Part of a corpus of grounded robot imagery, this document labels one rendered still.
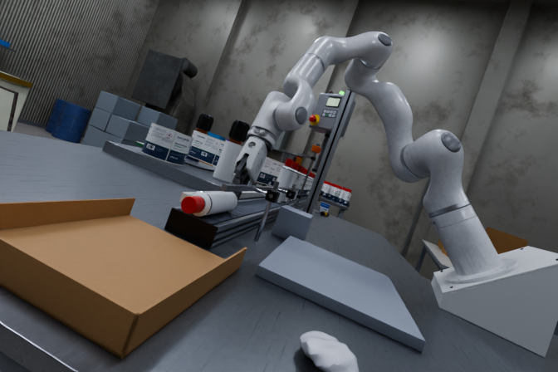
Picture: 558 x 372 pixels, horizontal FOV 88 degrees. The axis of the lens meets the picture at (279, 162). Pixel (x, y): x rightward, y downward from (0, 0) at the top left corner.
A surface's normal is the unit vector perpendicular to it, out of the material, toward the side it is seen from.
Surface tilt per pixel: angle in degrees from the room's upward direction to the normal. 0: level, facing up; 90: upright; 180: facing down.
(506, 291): 90
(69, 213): 90
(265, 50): 90
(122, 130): 90
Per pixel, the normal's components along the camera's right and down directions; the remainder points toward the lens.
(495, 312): -0.40, -0.16
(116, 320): -0.20, -0.09
